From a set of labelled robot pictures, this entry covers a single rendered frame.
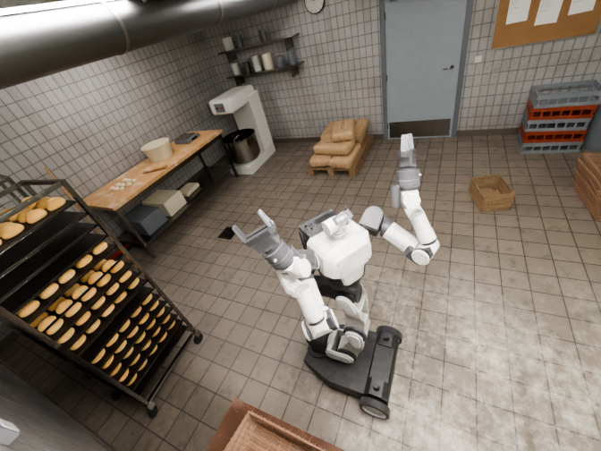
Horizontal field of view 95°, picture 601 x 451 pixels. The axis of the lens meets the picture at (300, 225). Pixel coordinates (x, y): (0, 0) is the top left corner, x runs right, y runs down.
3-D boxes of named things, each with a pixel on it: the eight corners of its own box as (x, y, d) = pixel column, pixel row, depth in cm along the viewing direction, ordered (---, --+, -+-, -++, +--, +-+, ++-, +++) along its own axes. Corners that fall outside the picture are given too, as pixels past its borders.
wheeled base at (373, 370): (300, 382, 212) (290, 362, 191) (324, 322, 246) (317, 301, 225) (386, 415, 184) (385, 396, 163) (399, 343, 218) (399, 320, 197)
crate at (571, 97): (600, 104, 312) (606, 89, 303) (533, 108, 339) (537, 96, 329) (590, 92, 338) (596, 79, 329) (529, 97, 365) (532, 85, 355)
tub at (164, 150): (161, 164, 401) (153, 150, 388) (142, 164, 420) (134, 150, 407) (181, 149, 429) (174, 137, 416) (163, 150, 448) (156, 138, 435)
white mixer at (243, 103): (255, 175, 505) (226, 101, 424) (227, 175, 534) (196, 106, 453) (279, 150, 570) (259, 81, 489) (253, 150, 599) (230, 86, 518)
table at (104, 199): (154, 260, 377) (112, 208, 322) (119, 251, 413) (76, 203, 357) (241, 175, 520) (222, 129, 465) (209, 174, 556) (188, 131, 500)
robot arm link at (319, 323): (292, 303, 98) (314, 348, 101) (318, 292, 98) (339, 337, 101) (292, 292, 109) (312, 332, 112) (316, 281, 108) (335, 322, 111)
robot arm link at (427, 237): (420, 224, 112) (439, 263, 116) (430, 212, 118) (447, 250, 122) (398, 227, 121) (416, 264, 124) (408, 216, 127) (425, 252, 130)
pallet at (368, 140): (355, 176, 426) (354, 168, 417) (308, 175, 461) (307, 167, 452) (373, 141, 504) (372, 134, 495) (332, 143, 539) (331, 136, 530)
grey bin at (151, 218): (149, 236, 384) (139, 223, 369) (128, 232, 406) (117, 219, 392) (168, 219, 407) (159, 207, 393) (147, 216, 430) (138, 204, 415)
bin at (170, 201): (172, 216, 412) (163, 204, 397) (149, 215, 433) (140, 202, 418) (187, 202, 435) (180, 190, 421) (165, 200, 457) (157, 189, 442)
